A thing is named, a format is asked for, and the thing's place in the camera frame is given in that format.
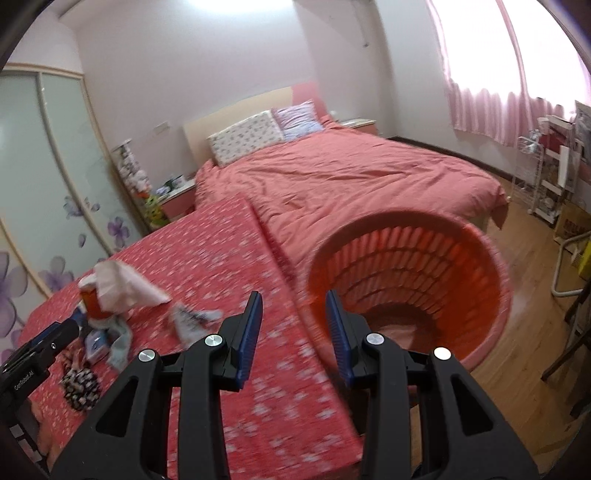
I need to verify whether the pink duvet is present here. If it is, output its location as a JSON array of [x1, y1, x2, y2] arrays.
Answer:
[[194, 115, 509, 278]]

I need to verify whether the pink white cloth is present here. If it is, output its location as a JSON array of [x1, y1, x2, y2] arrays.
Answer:
[[95, 261, 171, 313]]

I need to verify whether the white wire shelf rack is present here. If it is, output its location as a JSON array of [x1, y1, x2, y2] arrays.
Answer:
[[512, 114, 579, 228]]

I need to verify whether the purple striped pillow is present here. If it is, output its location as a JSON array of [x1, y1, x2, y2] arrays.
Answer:
[[271, 100, 324, 141]]

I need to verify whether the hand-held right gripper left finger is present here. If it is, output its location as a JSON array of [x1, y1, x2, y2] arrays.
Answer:
[[51, 291, 264, 480]]

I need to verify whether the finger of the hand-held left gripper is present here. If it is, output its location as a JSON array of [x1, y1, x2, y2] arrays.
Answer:
[[28, 319, 80, 352]]

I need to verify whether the sliding wardrobe with purple flowers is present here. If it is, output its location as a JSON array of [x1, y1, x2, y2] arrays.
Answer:
[[0, 65, 145, 365]]

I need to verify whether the cardboard box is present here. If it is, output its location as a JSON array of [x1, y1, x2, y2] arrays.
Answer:
[[554, 203, 588, 241]]

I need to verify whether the clear tube of plush toys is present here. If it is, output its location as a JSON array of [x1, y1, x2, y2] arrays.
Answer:
[[113, 143, 168, 228]]

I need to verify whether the orange plastic slatted basket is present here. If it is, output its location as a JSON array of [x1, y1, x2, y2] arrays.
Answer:
[[307, 210, 513, 370]]

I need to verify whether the white and blue wrapper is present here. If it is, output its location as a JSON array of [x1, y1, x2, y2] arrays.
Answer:
[[168, 304, 225, 345]]

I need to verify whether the dark wooden furniture leg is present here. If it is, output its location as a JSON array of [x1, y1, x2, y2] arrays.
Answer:
[[540, 277, 591, 416]]

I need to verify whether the white metal chair frame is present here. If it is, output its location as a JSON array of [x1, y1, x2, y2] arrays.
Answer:
[[551, 231, 591, 297]]

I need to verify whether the red floral blanket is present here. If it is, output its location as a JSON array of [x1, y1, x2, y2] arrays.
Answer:
[[14, 191, 365, 480]]

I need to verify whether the pink curtain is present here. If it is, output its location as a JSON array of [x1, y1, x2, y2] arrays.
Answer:
[[425, 0, 591, 149]]

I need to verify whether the black mesh cloth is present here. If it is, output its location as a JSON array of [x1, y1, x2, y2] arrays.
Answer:
[[61, 357, 101, 412]]

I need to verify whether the blue plastic packet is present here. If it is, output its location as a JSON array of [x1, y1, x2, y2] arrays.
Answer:
[[83, 330, 112, 361]]

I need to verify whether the light blue cream tube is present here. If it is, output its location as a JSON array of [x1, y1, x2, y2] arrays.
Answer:
[[108, 318, 136, 368]]

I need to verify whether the beige bed headboard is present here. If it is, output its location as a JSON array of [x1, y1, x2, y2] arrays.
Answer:
[[182, 85, 319, 167]]

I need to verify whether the white floral pillow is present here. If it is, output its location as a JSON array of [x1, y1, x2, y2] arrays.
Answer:
[[206, 111, 284, 167]]

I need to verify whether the pink and white nightstand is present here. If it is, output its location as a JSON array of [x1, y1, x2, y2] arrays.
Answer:
[[154, 178, 198, 223]]

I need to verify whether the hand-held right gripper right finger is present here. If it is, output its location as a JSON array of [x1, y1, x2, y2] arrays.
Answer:
[[325, 290, 541, 480]]

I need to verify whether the wooden bedside table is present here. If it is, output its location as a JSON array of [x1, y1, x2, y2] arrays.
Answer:
[[339, 117, 377, 137]]

